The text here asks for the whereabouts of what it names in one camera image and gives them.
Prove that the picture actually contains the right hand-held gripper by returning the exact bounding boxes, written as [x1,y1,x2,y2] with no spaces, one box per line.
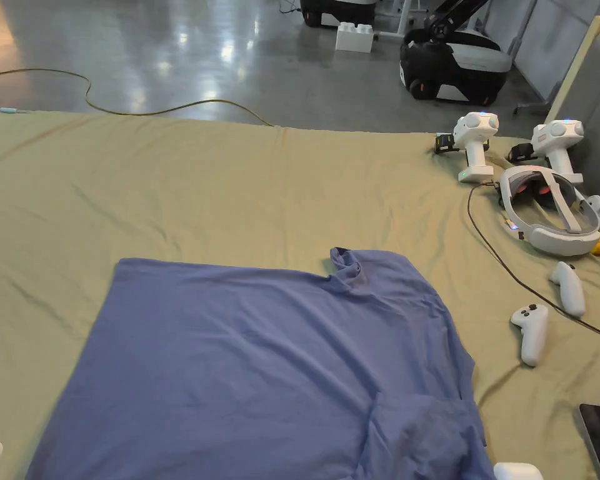
[493,462,543,480]

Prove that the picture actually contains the white hand controller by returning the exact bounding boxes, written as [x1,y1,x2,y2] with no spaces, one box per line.
[548,261,587,319]
[509,303,549,368]

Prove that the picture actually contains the white headset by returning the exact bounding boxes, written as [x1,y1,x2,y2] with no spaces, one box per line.
[497,164,600,257]

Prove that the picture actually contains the blue shirt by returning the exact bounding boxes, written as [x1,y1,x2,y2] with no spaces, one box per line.
[24,246,498,480]

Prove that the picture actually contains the spare white hand-held gripper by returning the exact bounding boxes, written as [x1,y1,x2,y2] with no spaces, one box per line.
[507,119,586,186]
[434,111,501,184]

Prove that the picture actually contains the bed with beige sheet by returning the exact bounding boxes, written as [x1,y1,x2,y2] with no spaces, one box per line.
[0,107,600,480]

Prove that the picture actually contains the black and white robot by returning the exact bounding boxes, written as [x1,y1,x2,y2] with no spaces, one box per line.
[399,0,513,103]

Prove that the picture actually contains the white plastic block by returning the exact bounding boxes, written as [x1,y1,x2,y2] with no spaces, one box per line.
[335,22,376,53]

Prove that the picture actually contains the black cable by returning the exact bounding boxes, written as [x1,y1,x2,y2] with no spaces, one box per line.
[467,181,600,346]

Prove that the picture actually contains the yellow cable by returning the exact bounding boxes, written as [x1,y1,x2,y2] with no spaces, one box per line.
[0,68,276,128]

